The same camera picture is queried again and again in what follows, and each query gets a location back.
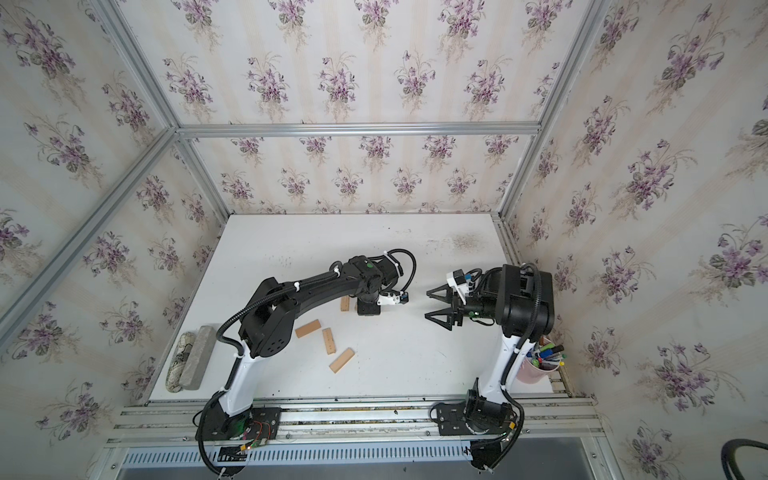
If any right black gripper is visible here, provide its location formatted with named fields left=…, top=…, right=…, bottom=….
left=428, top=284, right=500, bottom=335

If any wooden block numbered 67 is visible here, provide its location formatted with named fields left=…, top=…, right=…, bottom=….
left=295, top=320, right=322, bottom=338

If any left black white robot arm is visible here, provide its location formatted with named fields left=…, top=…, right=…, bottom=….
left=195, top=248, right=417, bottom=447

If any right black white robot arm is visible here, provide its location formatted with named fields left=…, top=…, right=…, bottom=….
left=425, top=263, right=555, bottom=423

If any wooden block bottom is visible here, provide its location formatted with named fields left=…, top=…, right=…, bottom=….
left=329, top=348, right=355, bottom=374

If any pink cup with pens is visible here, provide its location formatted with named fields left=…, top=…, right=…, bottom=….
left=516, top=342, right=564, bottom=384

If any patterned rolled cloth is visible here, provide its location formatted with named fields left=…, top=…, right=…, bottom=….
left=165, top=332, right=196, bottom=393

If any black chair edge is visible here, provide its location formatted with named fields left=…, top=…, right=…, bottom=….
left=720, top=438, right=767, bottom=480

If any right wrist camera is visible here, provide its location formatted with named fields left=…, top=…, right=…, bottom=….
left=446, top=269, right=470, bottom=298

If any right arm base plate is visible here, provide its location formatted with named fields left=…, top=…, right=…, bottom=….
left=428, top=397, right=524, bottom=472

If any aluminium rail frame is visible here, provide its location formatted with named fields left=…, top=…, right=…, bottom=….
left=106, top=394, right=607, bottom=448

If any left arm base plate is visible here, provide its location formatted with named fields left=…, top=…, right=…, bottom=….
left=193, top=404, right=283, bottom=465

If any white vented cable duct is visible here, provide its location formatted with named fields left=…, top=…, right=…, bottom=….
left=122, top=440, right=472, bottom=469

